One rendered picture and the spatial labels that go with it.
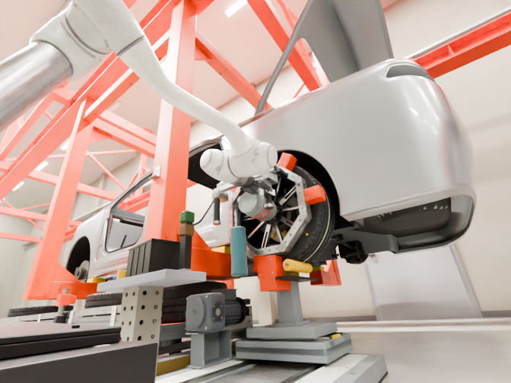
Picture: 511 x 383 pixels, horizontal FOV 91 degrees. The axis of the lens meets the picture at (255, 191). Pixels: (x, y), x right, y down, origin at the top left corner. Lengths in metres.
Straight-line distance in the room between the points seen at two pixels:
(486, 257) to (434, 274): 0.69
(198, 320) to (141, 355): 1.09
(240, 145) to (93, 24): 0.50
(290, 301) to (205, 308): 0.45
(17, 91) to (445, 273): 4.81
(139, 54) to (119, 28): 0.07
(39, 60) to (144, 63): 0.24
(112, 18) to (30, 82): 0.25
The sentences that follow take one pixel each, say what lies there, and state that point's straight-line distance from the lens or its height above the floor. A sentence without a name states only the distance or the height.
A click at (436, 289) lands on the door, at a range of 4.80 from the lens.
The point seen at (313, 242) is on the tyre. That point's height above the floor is 0.62.
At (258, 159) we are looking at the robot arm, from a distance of 0.83.
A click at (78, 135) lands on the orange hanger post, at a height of 2.36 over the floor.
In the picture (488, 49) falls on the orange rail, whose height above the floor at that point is 2.98.
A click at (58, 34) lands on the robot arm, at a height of 1.01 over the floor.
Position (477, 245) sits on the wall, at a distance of 4.93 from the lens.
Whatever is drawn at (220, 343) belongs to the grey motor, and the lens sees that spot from 1.65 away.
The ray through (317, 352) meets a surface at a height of 0.13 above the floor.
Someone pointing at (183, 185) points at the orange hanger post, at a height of 1.06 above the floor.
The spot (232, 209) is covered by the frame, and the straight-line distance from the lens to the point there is 1.63.
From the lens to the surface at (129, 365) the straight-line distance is 0.31.
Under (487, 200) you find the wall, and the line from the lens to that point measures 5.09.
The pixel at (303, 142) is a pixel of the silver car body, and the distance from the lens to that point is 1.70.
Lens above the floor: 0.33
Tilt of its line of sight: 25 degrees up
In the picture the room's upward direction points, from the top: 4 degrees counter-clockwise
